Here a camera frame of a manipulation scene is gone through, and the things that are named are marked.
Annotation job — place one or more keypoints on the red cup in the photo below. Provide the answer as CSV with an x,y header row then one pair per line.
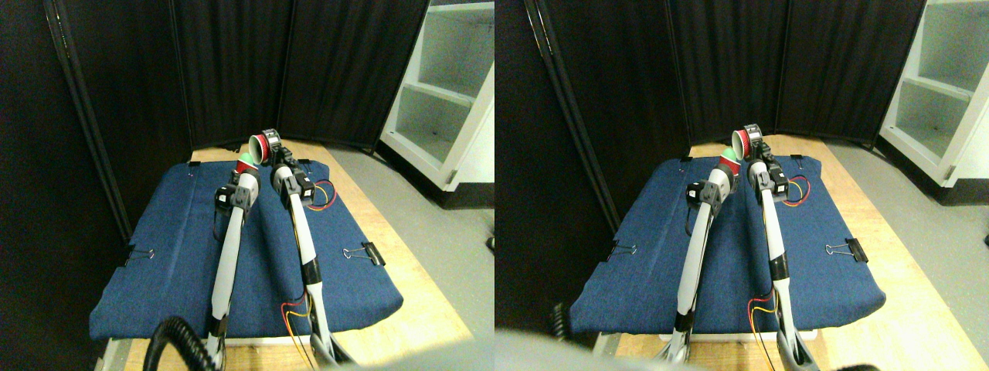
x,y
745,145
247,171
263,150
729,165

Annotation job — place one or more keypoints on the green ball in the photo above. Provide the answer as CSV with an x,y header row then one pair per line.
x,y
247,159
729,155

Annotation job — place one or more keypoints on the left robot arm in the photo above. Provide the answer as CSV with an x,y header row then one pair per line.
x,y
228,263
699,247

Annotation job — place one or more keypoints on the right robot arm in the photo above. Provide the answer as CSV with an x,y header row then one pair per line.
x,y
773,239
305,239

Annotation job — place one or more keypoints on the dark blue cloth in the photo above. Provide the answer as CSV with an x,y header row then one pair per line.
x,y
834,270
154,270

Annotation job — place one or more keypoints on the white shelf unit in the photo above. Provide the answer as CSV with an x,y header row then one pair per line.
x,y
958,124
463,131

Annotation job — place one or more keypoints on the black curtain stand pole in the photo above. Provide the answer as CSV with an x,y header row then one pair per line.
x,y
91,131
573,124

